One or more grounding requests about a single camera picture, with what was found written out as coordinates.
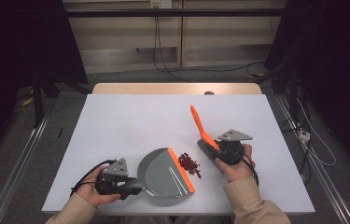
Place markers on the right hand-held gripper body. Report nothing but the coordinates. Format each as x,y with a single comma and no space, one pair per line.
233,152

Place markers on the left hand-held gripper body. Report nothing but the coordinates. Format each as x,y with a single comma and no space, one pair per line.
116,169

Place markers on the group of red beans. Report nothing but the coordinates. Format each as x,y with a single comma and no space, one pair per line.
188,163

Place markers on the grey dustpan with orange edge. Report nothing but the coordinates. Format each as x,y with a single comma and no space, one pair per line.
163,177

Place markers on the orange brush with grey bristles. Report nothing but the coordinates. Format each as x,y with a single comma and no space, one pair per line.
199,123

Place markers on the person's right hand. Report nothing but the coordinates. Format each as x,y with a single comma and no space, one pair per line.
241,171

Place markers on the person's left hand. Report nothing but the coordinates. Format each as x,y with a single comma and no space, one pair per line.
99,199

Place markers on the person's legs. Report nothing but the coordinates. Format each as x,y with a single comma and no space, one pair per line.
163,220

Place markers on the white table cover board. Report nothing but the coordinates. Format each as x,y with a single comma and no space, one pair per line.
132,124

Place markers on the small dark round knob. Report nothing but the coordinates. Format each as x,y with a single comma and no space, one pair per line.
209,92

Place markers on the wooden table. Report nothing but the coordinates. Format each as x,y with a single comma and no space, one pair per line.
151,88

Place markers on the black metal stand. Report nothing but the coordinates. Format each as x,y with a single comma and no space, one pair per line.
38,99

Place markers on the yellow floor tape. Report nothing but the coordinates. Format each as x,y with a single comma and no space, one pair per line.
28,101

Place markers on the black curtain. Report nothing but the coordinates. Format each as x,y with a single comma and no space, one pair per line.
23,46
334,62

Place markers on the black metal crossbar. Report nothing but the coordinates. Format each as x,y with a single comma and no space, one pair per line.
175,12

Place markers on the aluminium floor rail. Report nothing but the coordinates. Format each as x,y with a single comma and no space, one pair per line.
328,186
17,174

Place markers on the white wall socket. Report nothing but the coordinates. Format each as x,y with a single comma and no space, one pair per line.
160,3

